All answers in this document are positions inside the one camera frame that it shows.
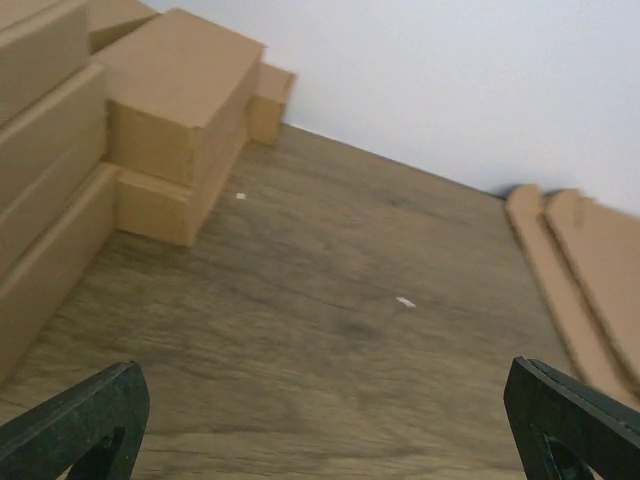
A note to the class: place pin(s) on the folded cardboard box middle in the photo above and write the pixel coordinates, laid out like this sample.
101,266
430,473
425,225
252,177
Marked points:
178,88

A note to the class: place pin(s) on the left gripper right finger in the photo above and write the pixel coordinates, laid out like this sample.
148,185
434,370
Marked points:
565,429

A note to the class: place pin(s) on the large folded cardboard box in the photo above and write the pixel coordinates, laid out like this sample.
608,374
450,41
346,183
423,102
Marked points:
57,193

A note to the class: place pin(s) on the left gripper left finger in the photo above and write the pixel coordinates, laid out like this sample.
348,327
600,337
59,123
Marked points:
93,430

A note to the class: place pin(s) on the stack of flat cardboard blanks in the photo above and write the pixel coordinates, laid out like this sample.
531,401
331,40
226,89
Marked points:
574,321

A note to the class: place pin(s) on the small cardboard box rear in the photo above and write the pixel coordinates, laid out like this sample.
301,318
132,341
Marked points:
268,103

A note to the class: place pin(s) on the folded cardboard box back left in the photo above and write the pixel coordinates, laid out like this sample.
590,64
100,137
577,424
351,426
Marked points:
111,20

